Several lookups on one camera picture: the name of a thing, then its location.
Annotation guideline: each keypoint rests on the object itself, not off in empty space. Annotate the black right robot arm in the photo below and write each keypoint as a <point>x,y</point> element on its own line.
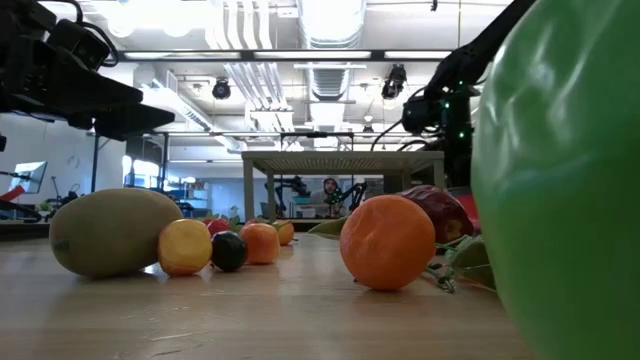
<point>475,50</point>

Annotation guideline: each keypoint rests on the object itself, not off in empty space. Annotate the green apple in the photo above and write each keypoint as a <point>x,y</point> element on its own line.
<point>565,200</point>

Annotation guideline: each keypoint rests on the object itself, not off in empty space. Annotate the black rig crossbar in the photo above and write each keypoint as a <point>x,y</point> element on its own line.
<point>377,55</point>

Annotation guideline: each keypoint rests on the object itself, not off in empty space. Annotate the black ceiling spotlight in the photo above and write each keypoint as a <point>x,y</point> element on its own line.
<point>221,90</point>

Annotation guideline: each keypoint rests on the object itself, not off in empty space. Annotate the pale green perforated metal shelf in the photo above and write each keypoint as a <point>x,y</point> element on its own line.
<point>340,162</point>

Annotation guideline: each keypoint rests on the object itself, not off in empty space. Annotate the dark purple plum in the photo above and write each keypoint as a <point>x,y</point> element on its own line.
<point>229,251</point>

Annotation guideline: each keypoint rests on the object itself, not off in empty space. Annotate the orange mandarin with green leaves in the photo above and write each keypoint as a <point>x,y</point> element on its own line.
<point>387,242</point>

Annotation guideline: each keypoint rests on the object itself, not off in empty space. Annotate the red strawberry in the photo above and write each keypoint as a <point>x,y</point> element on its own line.
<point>217,226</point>

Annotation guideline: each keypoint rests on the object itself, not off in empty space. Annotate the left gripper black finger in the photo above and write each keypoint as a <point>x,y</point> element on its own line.
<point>100,92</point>
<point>135,120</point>

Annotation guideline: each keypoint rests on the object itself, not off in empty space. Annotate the black hanging camera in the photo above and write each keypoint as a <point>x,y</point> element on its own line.
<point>395,80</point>

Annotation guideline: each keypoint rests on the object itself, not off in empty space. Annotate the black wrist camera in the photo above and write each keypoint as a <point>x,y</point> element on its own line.
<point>420,114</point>
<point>80,45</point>

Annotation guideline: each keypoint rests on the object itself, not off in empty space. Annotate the dark red bell pepper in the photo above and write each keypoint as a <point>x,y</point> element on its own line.
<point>445,210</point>

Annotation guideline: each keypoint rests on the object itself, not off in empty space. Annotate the person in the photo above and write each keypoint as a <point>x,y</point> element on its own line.
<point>330,192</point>

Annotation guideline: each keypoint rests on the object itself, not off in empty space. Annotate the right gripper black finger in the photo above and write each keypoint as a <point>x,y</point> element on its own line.
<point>457,175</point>

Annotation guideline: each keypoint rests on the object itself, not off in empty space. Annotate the grey computer monitor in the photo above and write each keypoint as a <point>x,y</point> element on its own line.
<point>30,176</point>

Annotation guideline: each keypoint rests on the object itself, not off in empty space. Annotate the black tabletop robot arm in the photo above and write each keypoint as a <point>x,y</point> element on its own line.
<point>357,192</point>
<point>295,187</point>

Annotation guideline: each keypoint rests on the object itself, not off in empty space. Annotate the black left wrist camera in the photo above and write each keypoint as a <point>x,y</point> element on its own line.
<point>80,45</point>

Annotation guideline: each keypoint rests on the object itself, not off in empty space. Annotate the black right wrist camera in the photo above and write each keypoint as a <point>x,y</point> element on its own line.
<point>420,114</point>

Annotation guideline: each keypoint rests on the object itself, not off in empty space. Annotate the small yellow orange peach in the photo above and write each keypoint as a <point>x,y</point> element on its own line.
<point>185,247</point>
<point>286,232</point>
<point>260,243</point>

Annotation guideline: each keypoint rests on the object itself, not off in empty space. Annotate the silver ceiling air duct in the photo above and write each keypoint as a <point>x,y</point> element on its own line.
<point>330,30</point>

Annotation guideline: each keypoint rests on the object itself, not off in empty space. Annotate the olive green oval fruit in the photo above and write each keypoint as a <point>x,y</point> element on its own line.
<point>110,232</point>

